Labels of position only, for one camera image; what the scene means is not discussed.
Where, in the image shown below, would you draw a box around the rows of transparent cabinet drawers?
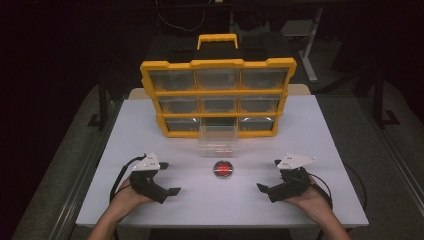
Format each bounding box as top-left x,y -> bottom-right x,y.
148,68 -> 289,133

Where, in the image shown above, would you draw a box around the thin white cable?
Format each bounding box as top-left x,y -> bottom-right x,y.
155,11 -> 207,33

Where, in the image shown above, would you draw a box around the person's left hand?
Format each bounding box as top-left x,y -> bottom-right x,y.
111,178 -> 156,216

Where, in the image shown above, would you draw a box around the yellow and black organizer cabinet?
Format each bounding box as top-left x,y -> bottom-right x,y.
139,33 -> 298,140

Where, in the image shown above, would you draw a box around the grey metal rail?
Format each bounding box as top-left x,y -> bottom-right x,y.
358,96 -> 424,209
54,99 -> 125,240

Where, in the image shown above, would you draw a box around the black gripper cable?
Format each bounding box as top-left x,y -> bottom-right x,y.
308,162 -> 368,212
109,153 -> 148,204

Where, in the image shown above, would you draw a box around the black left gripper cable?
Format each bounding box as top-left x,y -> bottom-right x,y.
109,153 -> 148,204

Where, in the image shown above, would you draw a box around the round red and silver tin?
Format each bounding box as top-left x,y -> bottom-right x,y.
213,160 -> 234,179

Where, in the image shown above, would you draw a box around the white metal desk frame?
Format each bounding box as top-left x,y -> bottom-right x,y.
280,6 -> 325,83

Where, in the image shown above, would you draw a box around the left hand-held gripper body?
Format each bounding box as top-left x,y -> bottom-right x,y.
129,152 -> 171,204

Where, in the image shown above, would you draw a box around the clear plastic drawer box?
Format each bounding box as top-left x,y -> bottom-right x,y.
197,117 -> 240,158

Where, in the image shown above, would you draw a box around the black metal stand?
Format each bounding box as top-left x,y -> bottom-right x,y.
87,78 -> 112,130
372,66 -> 402,129

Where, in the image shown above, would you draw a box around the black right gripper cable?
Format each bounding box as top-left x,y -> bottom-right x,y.
308,162 -> 368,212

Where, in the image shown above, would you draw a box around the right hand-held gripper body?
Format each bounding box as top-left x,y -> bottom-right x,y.
266,153 -> 317,204

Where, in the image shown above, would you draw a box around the person's right hand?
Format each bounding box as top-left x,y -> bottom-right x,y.
283,176 -> 332,219

